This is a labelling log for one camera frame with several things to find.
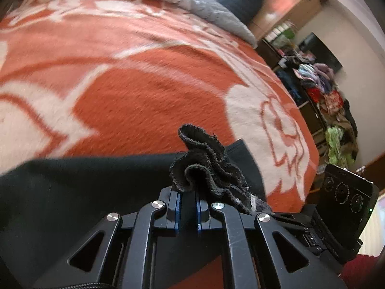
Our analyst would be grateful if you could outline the black pants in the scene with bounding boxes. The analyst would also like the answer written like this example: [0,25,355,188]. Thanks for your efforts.
[1,124,270,288]

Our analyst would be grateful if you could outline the red right sleeve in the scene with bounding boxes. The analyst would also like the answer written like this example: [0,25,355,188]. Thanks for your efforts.
[340,254,379,289]

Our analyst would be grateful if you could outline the pile of colourful clothes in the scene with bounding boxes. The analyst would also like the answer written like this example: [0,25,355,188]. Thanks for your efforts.
[276,52,359,168]

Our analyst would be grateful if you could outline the black television screen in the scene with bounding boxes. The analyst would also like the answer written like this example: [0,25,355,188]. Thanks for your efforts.
[298,33,343,73]

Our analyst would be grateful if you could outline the orange white floral blanket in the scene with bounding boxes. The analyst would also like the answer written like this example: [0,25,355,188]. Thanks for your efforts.
[0,0,321,289]

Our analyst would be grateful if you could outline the wooden cabinet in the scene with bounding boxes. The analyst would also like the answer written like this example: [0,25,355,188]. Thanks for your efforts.
[248,0,327,40]

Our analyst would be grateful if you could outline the black bag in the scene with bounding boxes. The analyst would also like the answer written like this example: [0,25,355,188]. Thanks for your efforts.
[217,0,264,26]

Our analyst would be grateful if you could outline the phone on gripper mount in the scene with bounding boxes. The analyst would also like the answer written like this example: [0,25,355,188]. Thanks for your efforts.
[316,164,379,249]

